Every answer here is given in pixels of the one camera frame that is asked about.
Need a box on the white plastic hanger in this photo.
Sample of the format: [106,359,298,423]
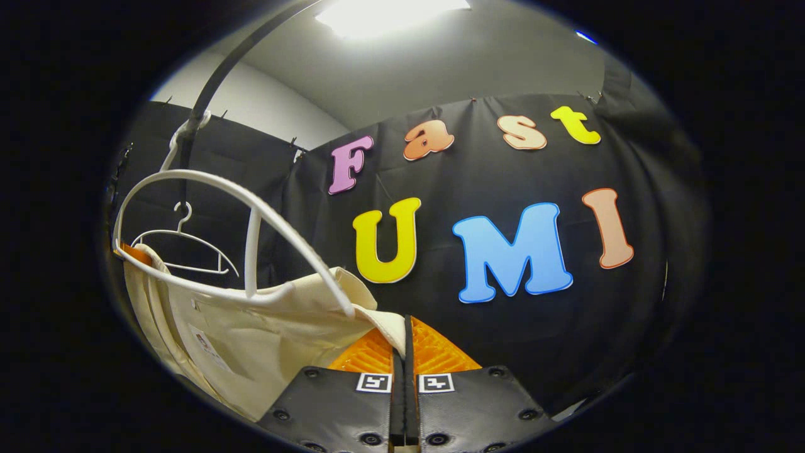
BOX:
[112,110,356,318]
[131,201,240,277]

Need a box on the cream shirt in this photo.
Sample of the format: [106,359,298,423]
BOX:
[123,245,406,422]

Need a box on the large ceiling light panel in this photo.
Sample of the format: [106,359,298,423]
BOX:
[314,0,472,40]

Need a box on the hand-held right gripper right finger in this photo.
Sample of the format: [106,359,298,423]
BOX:
[406,315,557,453]

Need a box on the black clothes rack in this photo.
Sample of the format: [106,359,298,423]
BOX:
[178,0,321,208]

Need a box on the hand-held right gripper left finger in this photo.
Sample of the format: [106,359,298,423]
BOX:
[257,327,405,453]

